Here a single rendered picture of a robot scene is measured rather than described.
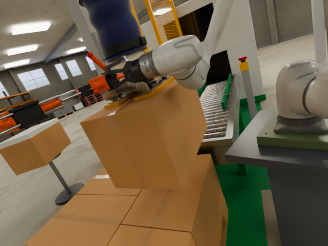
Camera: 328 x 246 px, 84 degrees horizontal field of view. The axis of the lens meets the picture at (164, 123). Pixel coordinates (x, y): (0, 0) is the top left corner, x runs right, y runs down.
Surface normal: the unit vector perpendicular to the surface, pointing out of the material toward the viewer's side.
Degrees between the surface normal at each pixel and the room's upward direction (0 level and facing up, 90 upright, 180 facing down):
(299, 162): 0
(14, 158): 90
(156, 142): 91
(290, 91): 77
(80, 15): 90
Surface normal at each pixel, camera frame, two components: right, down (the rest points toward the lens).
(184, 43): -0.26, -0.18
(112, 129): -0.37, 0.44
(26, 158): 0.02, 0.33
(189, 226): -0.33, -0.89
